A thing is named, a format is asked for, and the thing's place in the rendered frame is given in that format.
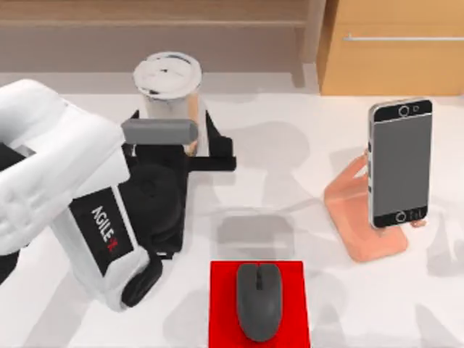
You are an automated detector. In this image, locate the white lidded cup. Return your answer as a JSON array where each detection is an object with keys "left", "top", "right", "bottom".
[{"left": 132, "top": 51, "right": 210, "bottom": 157}]

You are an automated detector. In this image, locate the pale grey rounded box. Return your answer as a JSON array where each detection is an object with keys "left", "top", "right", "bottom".
[{"left": 120, "top": 118, "right": 199, "bottom": 146}]

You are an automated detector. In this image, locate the wooden open shelf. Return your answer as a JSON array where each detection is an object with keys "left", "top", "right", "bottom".
[{"left": 0, "top": 0, "right": 329, "bottom": 88}]

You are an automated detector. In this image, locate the red mouse pad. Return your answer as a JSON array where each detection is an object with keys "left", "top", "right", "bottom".
[{"left": 207, "top": 260, "right": 312, "bottom": 348}]

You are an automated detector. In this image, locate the dark grey computer mouse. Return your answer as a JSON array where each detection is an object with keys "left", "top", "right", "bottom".
[{"left": 236, "top": 262, "right": 282, "bottom": 343}]

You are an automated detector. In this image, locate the salmon phone stand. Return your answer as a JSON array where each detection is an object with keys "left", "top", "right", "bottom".
[{"left": 323, "top": 146, "right": 427, "bottom": 264}]

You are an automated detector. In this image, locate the black and silver smartphone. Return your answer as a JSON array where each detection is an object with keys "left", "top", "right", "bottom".
[{"left": 367, "top": 97, "right": 434, "bottom": 230}]

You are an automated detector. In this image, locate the wooden cupboard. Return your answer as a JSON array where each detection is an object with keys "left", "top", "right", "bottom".
[{"left": 316, "top": 0, "right": 464, "bottom": 97}]

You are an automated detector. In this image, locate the long metal handle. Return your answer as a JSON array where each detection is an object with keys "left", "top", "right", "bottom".
[{"left": 343, "top": 33, "right": 464, "bottom": 42}]

